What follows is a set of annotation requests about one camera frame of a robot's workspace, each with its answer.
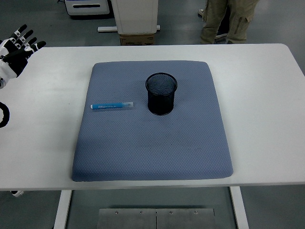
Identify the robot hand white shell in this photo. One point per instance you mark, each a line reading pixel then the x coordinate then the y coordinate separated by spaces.
pixel 10 64

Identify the blue marker pen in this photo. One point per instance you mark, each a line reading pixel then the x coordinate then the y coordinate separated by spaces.
pixel 107 106

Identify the black mesh pen holder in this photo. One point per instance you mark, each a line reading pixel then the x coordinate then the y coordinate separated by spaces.
pixel 160 102

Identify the white appliance with black slot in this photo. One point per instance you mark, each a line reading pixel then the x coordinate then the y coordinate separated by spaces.
pixel 88 10

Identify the white base bar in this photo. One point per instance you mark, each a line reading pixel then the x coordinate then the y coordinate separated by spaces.
pixel 107 29

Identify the cardboard box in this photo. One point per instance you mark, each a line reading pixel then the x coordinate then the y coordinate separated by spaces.
pixel 137 39

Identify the small white black robot part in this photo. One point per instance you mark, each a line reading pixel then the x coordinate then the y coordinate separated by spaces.
pixel 17 193

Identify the white cabinet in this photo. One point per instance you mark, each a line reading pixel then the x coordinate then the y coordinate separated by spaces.
pixel 135 16

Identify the white table leg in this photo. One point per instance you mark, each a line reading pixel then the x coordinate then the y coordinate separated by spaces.
pixel 62 210
pixel 239 210

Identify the blue-grey textured mat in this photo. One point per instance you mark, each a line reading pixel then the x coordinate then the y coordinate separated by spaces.
pixel 147 148

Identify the grey metal plate with screws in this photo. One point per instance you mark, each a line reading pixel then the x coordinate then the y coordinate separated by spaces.
pixel 126 219
pixel 186 219

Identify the person in khaki trousers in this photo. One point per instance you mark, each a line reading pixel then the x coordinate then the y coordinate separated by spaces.
pixel 214 21

